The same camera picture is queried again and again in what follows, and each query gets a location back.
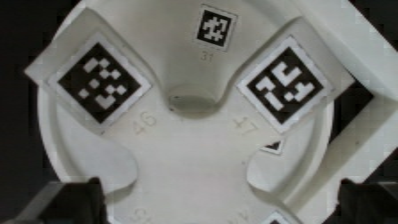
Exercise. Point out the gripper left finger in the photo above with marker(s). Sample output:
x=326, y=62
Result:
x=67, y=204

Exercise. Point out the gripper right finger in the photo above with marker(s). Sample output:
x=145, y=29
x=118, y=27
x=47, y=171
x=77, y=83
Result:
x=369, y=203

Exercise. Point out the white round table top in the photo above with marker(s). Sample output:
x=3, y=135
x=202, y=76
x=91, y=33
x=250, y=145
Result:
x=166, y=43

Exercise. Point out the white cross-shaped table base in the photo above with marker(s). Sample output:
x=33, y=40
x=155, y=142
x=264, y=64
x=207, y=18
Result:
x=189, y=160

